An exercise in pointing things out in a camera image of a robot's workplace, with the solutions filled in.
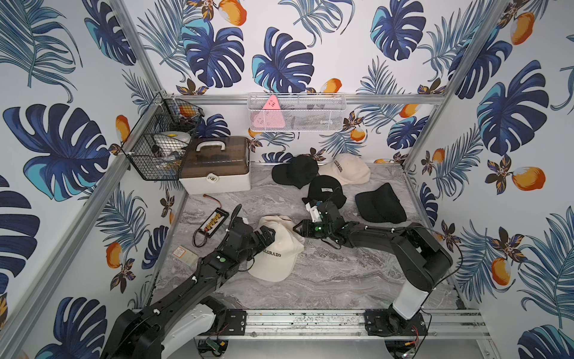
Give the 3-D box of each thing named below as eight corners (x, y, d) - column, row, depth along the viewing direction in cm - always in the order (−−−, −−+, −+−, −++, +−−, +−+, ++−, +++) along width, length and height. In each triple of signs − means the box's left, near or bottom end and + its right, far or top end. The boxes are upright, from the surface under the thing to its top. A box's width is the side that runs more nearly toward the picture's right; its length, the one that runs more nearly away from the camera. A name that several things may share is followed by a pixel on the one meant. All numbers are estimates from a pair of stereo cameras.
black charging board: (199, 232, 98) (197, 229, 97) (218, 209, 106) (217, 207, 104) (211, 238, 97) (209, 236, 95) (229, 214, 104) (228, 212, 102)
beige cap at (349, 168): (329, 191, 112) (332, 181, 105) (317, 171, 120) (319, 160, 114) (366, 181, 116) (370, 170, 110) (351, 162, 125) (355, 151, 118)
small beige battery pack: (173, 255, 92) (171, 253, 90) (181, 246, 94) (179, 244, 93) (190, 266, 89) (189, 265, 87) (199, 256, 92) (197, 254, 90)
